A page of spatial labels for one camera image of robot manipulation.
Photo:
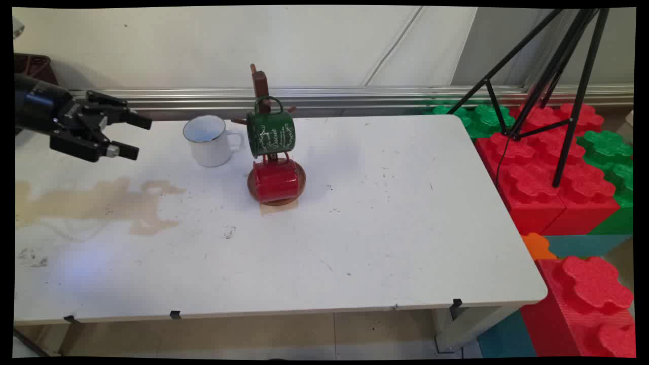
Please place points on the aluminium wall rail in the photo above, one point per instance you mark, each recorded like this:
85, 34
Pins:
355, 96

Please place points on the white enamel mug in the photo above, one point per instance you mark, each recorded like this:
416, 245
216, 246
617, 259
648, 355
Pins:
208, 149

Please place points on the black tripod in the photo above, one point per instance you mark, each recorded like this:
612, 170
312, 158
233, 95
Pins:
514, 133

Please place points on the white table leg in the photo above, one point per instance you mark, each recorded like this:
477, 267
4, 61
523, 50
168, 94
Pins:
471, 327

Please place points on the black table clip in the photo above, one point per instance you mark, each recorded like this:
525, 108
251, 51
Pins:
71, 319
175, 315
456, 305

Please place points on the wooden mug tree stand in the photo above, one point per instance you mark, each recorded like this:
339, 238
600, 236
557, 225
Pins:
260, 83

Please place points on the red enamel mug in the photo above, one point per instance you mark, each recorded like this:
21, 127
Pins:
275, 183

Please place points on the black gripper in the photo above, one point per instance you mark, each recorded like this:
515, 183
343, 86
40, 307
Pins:
45, 106

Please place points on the green foam block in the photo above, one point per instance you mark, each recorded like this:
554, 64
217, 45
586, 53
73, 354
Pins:
484, 119
606, 147

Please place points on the dark brown plastic crate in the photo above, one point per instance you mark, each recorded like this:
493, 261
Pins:
33, 68

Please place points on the orange foam block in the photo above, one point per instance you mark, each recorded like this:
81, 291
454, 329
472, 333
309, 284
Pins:
536, 247

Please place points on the green enamel mug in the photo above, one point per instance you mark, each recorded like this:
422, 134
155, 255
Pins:
271, 134

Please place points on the teal foam mat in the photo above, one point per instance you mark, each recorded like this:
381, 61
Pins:
507, 337
588, 245

